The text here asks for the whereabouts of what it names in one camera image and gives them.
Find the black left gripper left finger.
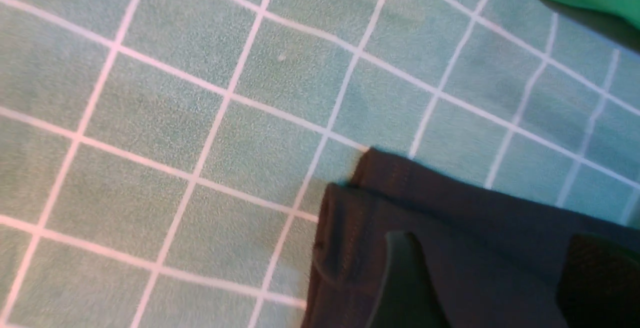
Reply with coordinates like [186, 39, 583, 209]
[366, 231, 451, 328]

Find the dark gray long-sleeve top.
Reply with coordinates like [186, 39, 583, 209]
[301, 148, 639, 328]

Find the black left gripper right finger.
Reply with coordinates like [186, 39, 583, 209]
[555, 234, 640, 328]

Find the green checkered tablecloth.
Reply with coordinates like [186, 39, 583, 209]
[0, 0, 639, 328]

